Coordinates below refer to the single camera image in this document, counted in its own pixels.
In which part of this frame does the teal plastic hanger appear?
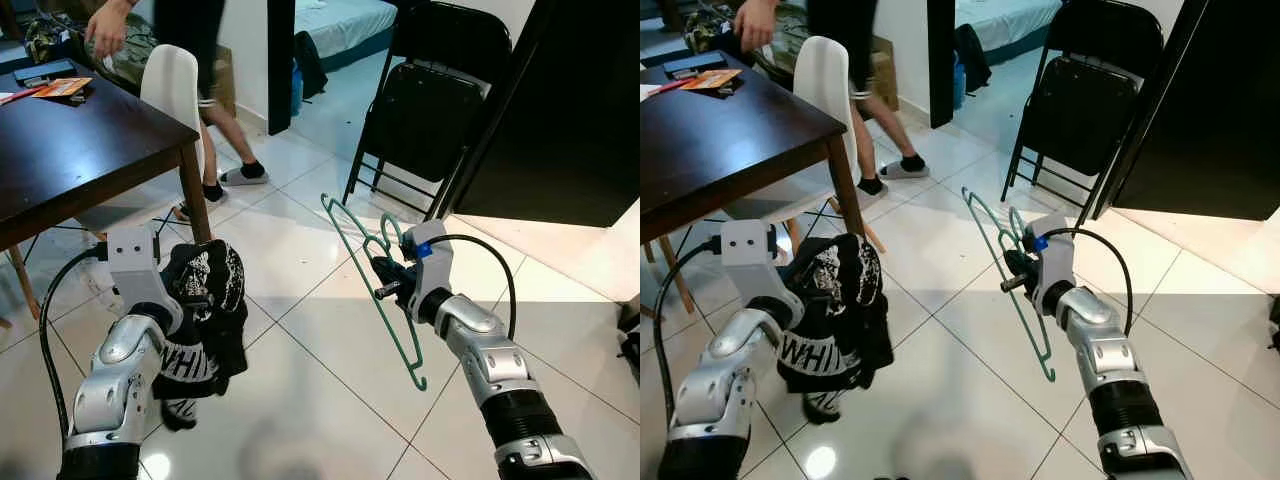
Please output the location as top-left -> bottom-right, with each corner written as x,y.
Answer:
962,186 -> 1057,384
320,192 -> 431,391

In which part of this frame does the black T-shirt white print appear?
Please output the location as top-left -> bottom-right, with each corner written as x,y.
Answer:
775,232 -> 896,423
158,238 -> 251,431

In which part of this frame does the orange booklet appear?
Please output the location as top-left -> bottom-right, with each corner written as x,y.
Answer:
680,68 -> 743,91
35,77 -> 94,98

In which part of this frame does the black folding chair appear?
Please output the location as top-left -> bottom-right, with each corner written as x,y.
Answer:
1002,0 -> 1166,201
343,0 -> 513,216

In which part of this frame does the black door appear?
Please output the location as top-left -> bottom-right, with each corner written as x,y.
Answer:
928,0 -> 957,129
266,0 -> 297,137

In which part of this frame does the dark wooden cabinet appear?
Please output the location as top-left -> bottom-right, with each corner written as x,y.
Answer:
1095,0 -> 1280,221
455,0 -> 641,229

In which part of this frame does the brown cardboard box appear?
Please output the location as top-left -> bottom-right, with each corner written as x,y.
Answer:
870,35 -> 901,111
210,45 -> 239,117

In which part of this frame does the bed with light mattress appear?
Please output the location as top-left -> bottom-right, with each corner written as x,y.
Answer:
295,0 -> 401,76
955,0 -> 1063,56

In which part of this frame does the white plastic chair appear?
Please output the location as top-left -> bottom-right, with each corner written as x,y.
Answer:
790,35 -> 886,251
75,43 -> 206,241

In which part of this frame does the person in black clothes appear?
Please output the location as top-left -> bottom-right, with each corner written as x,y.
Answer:
735,0 -> 931,196
85,0 -> 269,223

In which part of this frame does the dark wooden table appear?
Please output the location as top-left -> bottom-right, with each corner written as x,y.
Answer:
640,65 -> 867,317
0,58 -> 214,321

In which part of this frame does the camouflage bag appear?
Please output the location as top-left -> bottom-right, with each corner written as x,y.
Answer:
685,0 -> 811,91
25,12 -> 161,96

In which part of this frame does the black phone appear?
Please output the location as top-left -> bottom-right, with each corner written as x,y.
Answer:
662,52 -> 729,79
12,60 -> 79,86

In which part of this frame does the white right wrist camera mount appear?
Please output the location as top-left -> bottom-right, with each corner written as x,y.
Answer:
400,222 -> 456,321
1028,215 -> 1076,316

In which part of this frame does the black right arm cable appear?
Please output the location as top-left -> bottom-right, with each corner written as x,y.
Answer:
1040,228 -> 1137,346
425,234 -> 517,346

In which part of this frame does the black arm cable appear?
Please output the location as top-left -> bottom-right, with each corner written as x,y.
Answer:
425,234 -> 517,346
650,236 -> 721,441
1040,228 -> 1137,346
38,245 -> 109,446

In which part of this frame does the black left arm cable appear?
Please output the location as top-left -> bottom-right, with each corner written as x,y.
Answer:
38,245 -> 109,446
650,236 -> 721,441

